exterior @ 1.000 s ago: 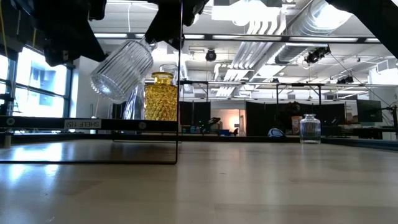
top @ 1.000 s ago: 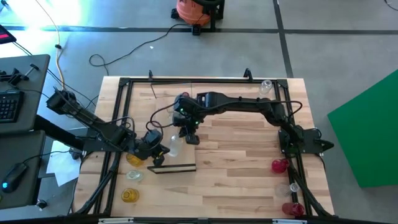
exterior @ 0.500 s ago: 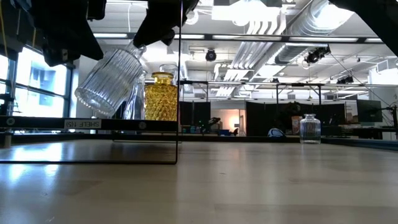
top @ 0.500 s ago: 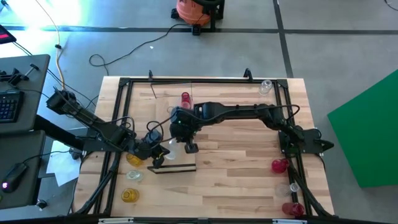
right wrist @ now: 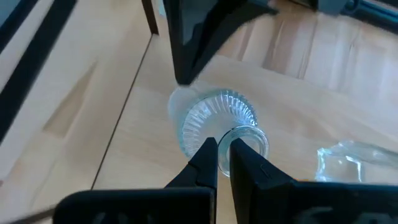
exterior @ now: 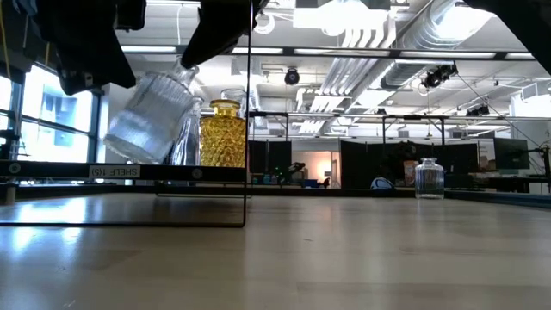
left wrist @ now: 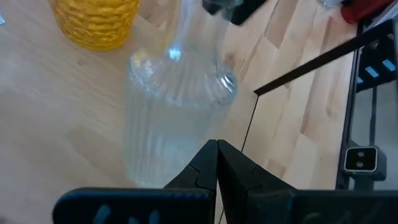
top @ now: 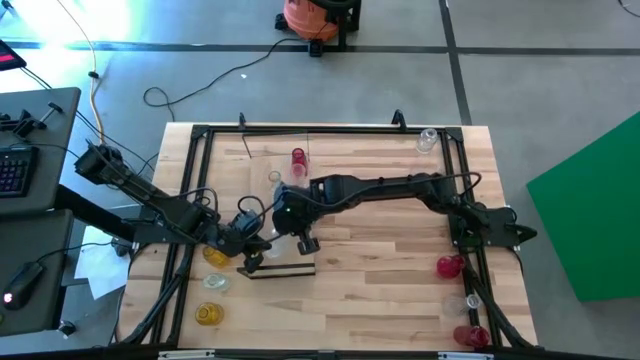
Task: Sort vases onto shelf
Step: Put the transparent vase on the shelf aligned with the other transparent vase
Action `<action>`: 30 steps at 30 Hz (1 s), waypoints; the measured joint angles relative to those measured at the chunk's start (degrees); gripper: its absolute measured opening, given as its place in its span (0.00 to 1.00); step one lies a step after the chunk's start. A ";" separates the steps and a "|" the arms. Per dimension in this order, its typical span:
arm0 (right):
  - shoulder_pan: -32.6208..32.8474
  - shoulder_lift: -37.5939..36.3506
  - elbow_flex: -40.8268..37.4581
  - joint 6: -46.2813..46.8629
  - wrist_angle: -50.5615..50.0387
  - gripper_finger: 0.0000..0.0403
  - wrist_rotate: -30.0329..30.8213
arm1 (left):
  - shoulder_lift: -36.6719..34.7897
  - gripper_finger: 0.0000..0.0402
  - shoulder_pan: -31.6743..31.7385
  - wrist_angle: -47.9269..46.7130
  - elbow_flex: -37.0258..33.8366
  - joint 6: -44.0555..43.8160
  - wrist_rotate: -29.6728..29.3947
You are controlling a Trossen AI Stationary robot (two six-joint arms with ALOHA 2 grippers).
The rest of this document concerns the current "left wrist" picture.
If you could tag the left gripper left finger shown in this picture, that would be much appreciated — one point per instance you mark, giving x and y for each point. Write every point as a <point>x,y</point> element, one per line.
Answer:
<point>140,208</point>

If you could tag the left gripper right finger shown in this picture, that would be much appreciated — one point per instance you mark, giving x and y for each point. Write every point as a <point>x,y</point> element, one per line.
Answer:
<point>311,208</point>

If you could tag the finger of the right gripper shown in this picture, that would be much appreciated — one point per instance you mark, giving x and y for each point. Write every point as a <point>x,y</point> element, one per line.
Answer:
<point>214,6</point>
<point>248,11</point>

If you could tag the tall clear ribbed bottle vase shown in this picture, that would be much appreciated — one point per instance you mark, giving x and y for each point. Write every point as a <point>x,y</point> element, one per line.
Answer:
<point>174,124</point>

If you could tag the red wide-rim glass vase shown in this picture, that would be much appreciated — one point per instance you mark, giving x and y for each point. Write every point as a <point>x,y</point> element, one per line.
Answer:
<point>363,11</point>

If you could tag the yellow textured glass vase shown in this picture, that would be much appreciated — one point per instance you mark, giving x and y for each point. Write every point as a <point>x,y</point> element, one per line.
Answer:
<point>96,25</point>

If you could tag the table-level camera box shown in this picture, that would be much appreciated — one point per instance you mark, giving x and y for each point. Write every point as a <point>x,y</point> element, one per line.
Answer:
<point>363,160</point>

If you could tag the wooden shelf black frame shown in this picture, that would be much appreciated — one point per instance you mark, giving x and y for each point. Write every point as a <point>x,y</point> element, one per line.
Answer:
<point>62,109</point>

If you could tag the black aluminium table frame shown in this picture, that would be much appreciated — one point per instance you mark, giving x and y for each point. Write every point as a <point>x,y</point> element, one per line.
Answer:
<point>377,49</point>

